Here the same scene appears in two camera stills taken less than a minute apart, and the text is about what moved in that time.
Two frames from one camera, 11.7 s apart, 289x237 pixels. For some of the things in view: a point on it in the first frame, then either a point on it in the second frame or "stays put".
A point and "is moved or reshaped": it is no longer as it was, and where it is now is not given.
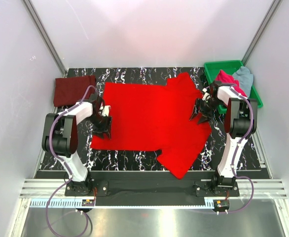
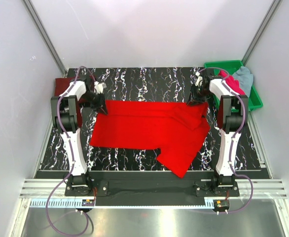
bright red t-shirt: (156, 117) is moved or reshaped
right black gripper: (207, 115) -> (193, 98)
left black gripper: (105, 129) -> (100, 106)
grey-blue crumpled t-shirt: (245, 78) stays put
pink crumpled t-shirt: (224, 77) stays put
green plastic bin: (211, 71) stays put
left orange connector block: (88, 203) stays put
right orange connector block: (221, 203) stays put
